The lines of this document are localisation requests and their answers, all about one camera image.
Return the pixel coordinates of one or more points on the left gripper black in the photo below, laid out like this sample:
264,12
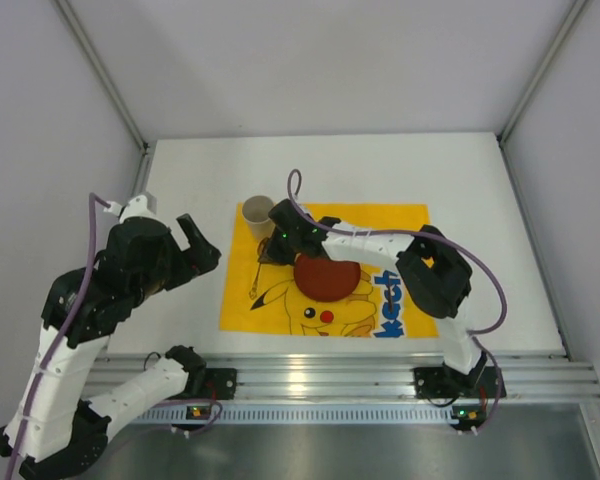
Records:
181,255

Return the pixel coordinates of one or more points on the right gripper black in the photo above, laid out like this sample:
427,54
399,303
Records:
271,245

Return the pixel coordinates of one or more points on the copper fork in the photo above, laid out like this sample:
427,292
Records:
253,292

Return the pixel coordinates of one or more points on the yellow Pikachu cloth placemat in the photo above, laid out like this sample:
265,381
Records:
380,306

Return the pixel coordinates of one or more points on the beige paper cup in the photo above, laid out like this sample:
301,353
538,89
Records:
255,212

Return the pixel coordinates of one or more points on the red plastic plate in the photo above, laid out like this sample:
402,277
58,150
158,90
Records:
325,280

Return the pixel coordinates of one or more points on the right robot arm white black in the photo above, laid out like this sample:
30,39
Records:
327,256

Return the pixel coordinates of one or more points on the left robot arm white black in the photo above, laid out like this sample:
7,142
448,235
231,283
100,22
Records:
55,433

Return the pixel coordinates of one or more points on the left aluminium frame post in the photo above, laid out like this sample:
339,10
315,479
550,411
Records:
85,44

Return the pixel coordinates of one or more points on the aluminium frame post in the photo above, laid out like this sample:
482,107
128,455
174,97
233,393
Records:
85,44
558,41

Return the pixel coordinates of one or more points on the aluminium mounting rail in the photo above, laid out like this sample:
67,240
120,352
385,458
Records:
388,378

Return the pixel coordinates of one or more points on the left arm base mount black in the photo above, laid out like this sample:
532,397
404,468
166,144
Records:
211,383

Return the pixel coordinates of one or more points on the slotted cable duct grey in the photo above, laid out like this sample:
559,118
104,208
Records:
323,414

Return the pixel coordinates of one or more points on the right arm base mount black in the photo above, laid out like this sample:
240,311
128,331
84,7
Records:
441,382

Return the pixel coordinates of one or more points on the right aluminium frame post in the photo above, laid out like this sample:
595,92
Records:
558,41

